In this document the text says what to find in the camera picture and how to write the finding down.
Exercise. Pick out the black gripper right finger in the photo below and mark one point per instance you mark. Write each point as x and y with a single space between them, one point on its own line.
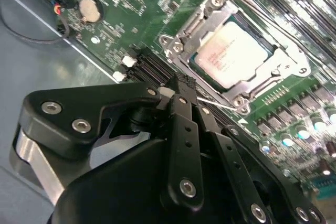
231 155

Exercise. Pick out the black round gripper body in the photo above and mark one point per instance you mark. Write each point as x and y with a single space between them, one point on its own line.
118 187

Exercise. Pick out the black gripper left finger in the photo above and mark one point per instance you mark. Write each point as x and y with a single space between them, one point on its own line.
78 103

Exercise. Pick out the silver CPU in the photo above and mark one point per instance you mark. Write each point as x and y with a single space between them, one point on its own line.
231 53

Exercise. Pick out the metal socket cover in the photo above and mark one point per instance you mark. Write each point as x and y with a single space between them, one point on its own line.
284 62

